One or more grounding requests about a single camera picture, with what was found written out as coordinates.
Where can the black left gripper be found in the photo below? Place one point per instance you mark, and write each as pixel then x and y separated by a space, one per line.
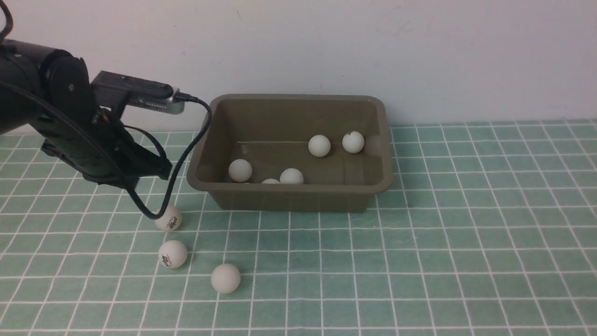
pixel 69 147

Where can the white printed ping-pong ball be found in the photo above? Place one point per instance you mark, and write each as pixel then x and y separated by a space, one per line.
pixel 170 220
pixel 353 142
pixel 172 254

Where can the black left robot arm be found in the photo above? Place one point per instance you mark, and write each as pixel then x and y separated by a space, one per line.
pixel 96 106

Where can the plain white ping-pong ball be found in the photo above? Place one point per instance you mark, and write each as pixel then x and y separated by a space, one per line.
pixel 225 278

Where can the olive green plastic bin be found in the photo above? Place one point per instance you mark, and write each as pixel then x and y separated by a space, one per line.
pixel 272 131

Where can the green checkered tablecloth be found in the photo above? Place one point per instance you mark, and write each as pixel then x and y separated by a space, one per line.
pixel 489 229

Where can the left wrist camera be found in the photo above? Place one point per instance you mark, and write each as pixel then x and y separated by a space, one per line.
pixel 116 91

